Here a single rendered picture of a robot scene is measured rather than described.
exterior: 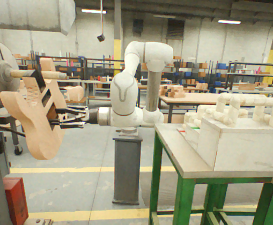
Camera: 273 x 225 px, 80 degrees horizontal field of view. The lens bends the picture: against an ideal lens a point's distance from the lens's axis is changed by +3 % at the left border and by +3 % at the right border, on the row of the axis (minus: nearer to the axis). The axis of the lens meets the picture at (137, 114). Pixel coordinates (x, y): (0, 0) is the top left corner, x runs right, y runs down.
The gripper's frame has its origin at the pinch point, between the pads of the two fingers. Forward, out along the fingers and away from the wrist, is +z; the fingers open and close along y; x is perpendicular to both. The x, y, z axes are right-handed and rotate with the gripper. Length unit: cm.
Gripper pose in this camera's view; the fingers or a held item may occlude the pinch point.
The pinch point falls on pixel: (53, 115)
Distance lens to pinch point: 84.3
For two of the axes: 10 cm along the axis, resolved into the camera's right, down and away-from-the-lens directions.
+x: 0.7, -7.5, -6.6
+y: -0.6, -6.7, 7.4
